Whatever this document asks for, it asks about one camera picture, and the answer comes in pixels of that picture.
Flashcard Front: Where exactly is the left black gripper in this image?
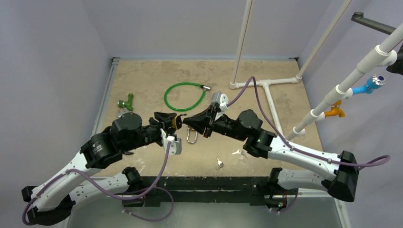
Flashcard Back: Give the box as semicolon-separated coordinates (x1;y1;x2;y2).
121;113;177;152

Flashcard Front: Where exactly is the large brass padlock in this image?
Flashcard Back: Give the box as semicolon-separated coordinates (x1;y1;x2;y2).
186;126;198;144

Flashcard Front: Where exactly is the small yellow padlock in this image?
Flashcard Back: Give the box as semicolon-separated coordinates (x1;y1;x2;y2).
172;114;186;130

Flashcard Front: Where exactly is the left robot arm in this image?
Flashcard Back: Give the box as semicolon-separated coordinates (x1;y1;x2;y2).
21;112;182;226

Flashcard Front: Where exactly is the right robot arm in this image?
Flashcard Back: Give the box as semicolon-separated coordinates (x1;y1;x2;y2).
183;105;359;202

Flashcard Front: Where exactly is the orange faucet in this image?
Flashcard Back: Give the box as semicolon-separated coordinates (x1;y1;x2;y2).
324;100;345;118

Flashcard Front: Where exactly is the blue faucet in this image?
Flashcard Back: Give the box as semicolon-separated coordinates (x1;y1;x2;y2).
352;74;386;95

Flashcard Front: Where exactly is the black overhead bar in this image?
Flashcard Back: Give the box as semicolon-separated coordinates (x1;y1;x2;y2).
351;12;396;35

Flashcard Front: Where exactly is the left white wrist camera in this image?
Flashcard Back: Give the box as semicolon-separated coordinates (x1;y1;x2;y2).
160;129;182;155

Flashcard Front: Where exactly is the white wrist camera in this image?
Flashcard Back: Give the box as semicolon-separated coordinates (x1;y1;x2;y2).
211;91;229;121
160;129;182;155

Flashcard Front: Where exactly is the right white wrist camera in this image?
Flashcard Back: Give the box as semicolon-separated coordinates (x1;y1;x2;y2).
211;91;229;121

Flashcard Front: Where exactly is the green cable lock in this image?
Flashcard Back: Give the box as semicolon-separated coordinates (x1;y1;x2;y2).
163;82;211;112

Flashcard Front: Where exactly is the green hose nozzle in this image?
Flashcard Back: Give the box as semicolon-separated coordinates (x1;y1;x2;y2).
117;93;134;111

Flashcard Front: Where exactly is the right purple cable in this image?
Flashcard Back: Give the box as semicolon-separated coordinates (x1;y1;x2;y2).
226;76;392;214

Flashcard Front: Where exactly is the white pvc pipe frame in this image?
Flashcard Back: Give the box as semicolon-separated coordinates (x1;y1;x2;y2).
229;0;403;141

